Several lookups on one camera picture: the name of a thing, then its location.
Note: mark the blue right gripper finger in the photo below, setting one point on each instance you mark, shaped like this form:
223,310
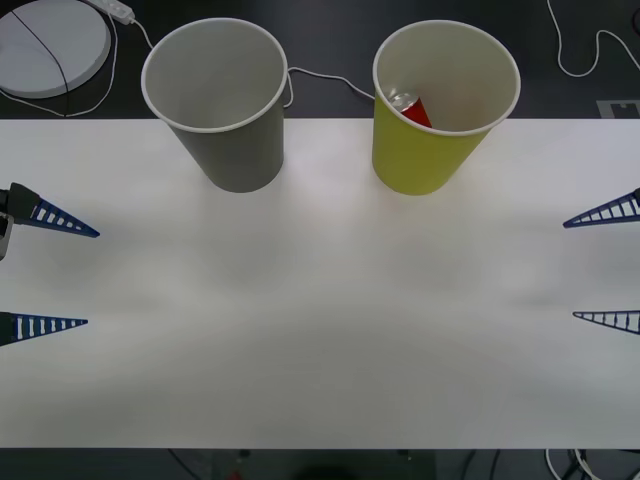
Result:
620,320
612,212

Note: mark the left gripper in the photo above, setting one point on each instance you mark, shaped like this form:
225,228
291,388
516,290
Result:
4,202

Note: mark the red and yellow drink can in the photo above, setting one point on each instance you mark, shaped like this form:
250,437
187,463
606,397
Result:
416,111

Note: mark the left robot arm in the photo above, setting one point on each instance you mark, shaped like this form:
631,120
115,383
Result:
4,237

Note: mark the grey paper marker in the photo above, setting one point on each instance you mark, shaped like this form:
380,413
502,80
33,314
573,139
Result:
617,108

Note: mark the yellow-green plastic bin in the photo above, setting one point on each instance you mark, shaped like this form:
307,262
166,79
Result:
415,160

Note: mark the white round disc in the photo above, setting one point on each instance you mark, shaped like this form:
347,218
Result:
45,50

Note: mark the grey plastic bin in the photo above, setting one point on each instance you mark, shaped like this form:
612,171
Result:
235,150

